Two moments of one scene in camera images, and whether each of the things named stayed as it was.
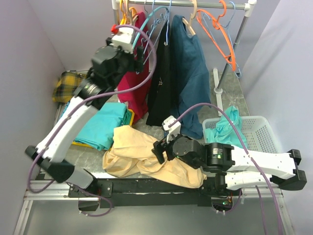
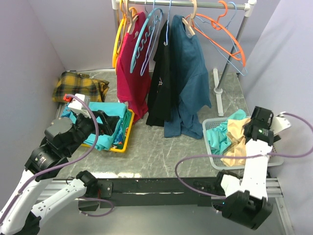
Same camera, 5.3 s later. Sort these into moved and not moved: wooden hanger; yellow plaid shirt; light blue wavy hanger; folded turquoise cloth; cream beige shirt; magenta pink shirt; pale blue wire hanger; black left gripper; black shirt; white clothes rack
Moved: light blue wavy hanger; cream beige shirt; black left gripper; pale blue wire hanger
Not moved: wooden hanger; white clothes rack; black shirt; yellow plaid shirt; magenta pink shirt; folded turquoise cloth
